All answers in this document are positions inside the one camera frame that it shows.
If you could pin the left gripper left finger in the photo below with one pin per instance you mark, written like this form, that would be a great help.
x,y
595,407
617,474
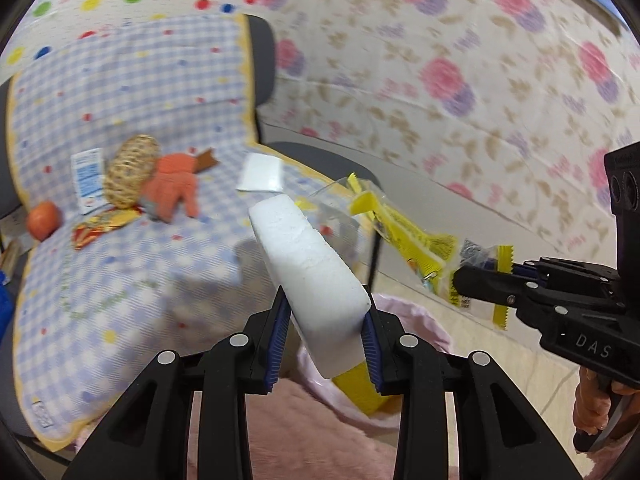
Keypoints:
x,y
145,434

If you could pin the clear yellow plastic wrapper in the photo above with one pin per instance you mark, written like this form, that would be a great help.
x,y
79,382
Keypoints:
x,y
354,213

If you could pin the pink lined trash bin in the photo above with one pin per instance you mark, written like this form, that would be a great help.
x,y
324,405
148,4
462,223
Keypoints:
x,y
389,318

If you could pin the white paper sheet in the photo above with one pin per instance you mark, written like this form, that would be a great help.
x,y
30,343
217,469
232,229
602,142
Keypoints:
x,y
261,173

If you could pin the woven bamboo ball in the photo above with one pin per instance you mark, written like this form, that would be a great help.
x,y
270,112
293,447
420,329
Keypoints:
x,y
131,167

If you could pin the red yellow snack wrapper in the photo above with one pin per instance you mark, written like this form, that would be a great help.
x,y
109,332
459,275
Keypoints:
x,y
107,221

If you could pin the white blue milk carton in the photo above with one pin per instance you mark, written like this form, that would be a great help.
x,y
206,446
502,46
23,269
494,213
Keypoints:
x,y
88,176

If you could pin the brown cardboard piece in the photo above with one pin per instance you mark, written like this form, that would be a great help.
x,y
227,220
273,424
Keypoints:
x,y
205,160

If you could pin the blue plastic basket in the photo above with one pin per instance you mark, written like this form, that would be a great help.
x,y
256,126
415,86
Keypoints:
x,y
6,306

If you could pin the pink fluffy rug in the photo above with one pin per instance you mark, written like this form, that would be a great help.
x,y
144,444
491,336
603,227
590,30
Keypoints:
x,y
294,436

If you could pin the red apple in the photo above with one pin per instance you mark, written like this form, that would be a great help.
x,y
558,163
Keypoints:
x,y
43,220

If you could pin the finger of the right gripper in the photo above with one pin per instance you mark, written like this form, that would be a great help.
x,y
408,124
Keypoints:
x,y
496,287
509,267

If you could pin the white foam sponge block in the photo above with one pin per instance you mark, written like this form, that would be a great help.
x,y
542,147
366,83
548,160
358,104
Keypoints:
x,y
328,302

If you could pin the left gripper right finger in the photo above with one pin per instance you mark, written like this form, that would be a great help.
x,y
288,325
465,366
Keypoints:
x,y
500,434

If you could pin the grey chair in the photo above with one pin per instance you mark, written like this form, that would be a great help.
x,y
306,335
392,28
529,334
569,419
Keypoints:
x,y
280,110

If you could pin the yellow mesh net bag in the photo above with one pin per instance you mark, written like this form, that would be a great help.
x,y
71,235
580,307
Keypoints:
x,y
356,385

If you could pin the orange knit glove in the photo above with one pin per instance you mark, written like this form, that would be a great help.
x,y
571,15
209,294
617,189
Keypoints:
x,y
174,181

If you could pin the checkered blue seat cloth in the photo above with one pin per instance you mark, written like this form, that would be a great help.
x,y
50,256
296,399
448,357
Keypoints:
x,y
140,219

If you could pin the right hand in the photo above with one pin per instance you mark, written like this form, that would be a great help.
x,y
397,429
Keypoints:
x,y
593,421

